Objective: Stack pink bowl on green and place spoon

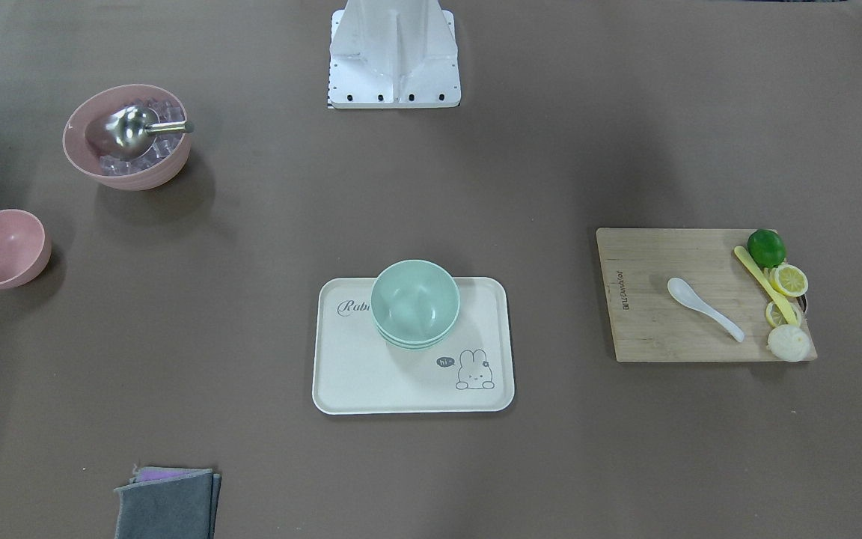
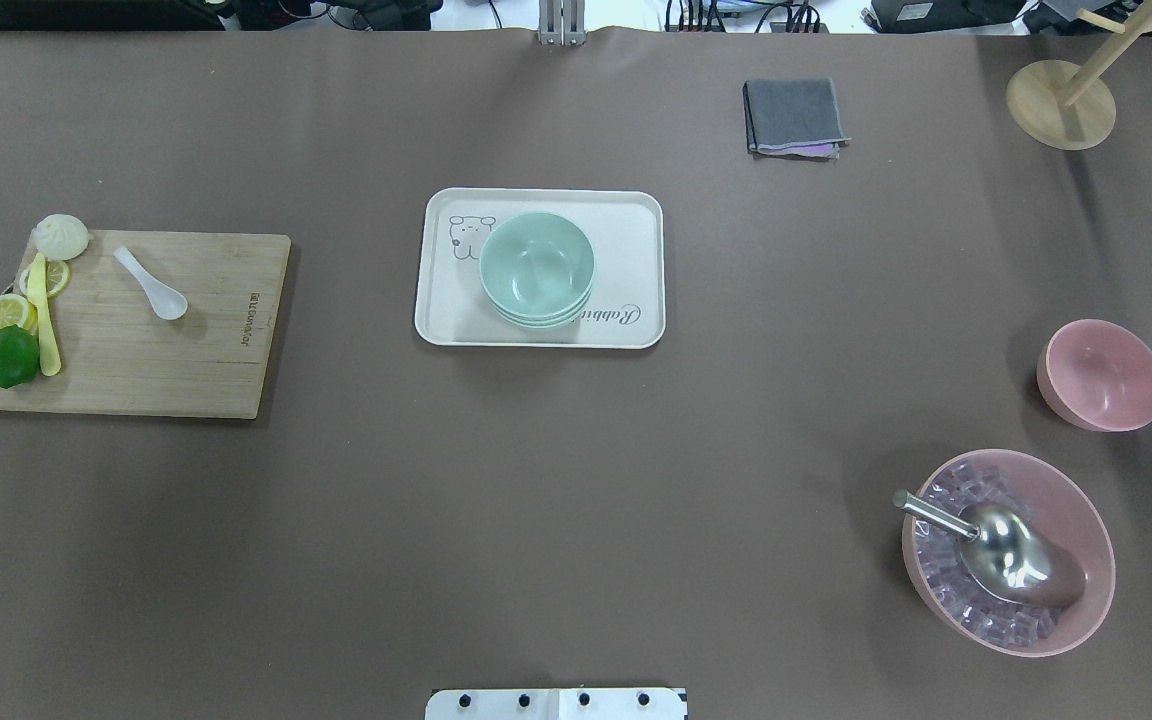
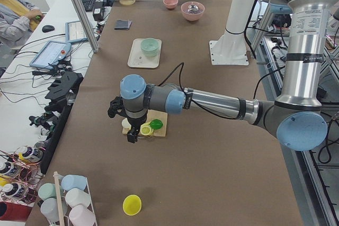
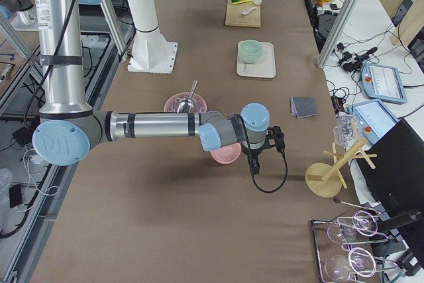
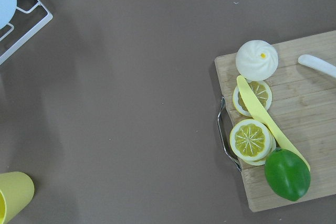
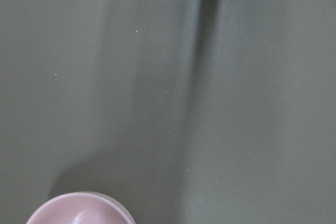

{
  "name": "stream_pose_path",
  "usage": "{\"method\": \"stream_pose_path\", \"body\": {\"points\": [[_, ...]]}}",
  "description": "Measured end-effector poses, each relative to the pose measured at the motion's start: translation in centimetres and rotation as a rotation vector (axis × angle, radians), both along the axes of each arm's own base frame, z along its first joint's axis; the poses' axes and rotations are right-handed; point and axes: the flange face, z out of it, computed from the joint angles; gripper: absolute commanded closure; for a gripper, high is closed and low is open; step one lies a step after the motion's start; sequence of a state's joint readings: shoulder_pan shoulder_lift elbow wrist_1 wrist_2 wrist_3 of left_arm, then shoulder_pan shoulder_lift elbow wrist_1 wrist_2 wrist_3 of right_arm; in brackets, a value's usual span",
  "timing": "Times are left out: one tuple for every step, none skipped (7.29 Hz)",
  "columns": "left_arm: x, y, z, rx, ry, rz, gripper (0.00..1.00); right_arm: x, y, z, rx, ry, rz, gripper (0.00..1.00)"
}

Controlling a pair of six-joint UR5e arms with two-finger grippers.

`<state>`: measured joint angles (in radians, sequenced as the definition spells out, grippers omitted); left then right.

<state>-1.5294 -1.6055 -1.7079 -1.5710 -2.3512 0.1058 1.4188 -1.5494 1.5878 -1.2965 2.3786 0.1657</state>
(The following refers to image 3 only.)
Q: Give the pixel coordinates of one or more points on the yellow plastic cup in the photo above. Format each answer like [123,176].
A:
[132,205]

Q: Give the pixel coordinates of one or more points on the blue teach pendant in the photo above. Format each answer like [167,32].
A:
[51,54]
[74,32]

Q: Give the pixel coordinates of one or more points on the aluminium frame post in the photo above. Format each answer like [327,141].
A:
[80,10]

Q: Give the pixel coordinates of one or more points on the black computer mouse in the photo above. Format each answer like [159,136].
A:
[48,28]

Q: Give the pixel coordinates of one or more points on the small pink bowl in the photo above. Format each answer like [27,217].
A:
[170,4]

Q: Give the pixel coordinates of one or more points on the copper wire basket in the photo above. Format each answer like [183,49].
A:
[19,178]

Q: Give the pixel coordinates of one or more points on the large pink bowl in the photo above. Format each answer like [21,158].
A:
[192,17]

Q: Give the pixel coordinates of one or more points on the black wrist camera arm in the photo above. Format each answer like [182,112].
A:
[116,108]

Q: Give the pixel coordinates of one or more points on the white wire cup rack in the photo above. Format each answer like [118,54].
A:
[67,208]

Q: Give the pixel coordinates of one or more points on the green toy lime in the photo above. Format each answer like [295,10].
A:
[156,124]

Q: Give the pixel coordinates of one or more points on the blue teach pendant near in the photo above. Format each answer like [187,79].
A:
[51,54]

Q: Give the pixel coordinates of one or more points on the seated person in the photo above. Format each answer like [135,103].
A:
[19,19]

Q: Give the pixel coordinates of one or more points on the pink cup on rack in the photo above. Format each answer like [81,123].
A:
[81,216]

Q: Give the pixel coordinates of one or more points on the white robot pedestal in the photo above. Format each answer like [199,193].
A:
[230,49]

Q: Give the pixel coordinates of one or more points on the black tool holder rack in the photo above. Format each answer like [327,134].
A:
[54,119]

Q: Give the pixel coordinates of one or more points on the yellow paint bottle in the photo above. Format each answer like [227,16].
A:
[32,154]

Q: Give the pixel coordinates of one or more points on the dark grey folded cloth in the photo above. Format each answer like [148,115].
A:
[122,24]

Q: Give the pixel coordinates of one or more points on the green bowl stack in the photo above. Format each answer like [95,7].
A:
[149,47]

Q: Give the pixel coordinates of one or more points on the wooden cutting board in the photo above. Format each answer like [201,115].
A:
[156,115]

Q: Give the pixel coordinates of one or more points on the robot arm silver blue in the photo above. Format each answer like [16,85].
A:
[293,117]

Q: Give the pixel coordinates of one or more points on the grey cup on rack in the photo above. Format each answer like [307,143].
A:
[49,209]

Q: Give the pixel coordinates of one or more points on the white toy bun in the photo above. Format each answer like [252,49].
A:
[125,124]

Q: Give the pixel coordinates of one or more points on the wooden rack pole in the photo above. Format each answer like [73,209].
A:
[58,197]

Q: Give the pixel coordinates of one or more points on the blue cup on rack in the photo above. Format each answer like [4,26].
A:
[73,181]

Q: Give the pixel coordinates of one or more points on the green cup on rack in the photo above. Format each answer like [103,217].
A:
[47,190]

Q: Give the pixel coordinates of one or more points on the white cup on rack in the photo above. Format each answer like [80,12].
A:
[76,197]

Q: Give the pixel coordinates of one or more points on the red container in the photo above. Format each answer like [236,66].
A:
[14,212]

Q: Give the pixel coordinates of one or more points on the black power adapter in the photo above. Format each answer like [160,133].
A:
[98,11]

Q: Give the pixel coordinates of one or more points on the white rabbit tray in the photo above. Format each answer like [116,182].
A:
[137,59]

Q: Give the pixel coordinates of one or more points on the yellow lemon slice front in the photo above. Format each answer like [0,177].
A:
[146,130]

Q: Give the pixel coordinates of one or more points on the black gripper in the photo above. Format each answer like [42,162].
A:
[134,122]

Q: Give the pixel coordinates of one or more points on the blue teach pendant far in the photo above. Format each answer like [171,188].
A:
[74,32]

